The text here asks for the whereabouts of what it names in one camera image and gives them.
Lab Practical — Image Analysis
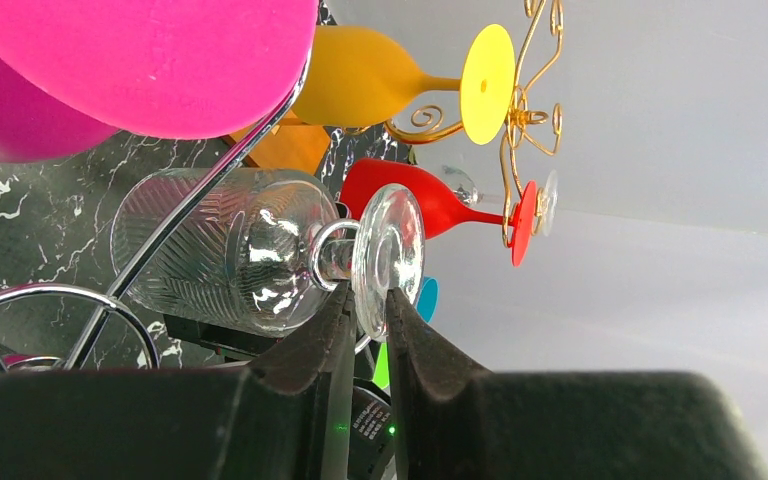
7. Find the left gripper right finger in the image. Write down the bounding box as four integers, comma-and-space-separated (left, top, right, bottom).
385, 289, 768, 479

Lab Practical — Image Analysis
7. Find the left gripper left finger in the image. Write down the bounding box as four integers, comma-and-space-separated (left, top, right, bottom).
0, 284, 355, 479

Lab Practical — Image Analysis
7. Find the green wine glass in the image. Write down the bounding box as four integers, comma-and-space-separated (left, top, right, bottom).
372, 356, 390, 390

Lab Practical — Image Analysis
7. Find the blue wine glass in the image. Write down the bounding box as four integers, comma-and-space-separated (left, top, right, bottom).
415, 277, 439, 323

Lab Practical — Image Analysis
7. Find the clear ribbed wine glass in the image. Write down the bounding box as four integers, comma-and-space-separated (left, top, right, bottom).
128, 168, 425, 342

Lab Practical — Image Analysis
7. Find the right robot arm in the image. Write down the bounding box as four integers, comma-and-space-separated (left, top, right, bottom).
163, 314, 396, 479

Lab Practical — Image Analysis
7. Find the red wine glass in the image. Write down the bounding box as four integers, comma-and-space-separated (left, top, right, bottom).
339, 158, 538, 267

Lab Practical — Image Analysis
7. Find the clear wine glass on gold rack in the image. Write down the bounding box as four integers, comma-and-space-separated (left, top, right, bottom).
435, 165, 558, 236

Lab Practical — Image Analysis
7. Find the orange yellow wine glass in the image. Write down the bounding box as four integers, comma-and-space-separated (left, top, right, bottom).
292, 24, 515, 145

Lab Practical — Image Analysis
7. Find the pink wine glass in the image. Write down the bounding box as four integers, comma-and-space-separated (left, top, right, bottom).
0, 1, 319, 163

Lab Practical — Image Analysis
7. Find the silver wire glass rack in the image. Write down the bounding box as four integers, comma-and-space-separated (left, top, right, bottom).
0, 46, 365, 399

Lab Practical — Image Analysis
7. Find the gold wire glass rack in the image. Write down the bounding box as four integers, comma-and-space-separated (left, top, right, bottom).
228, 0, 565, 250

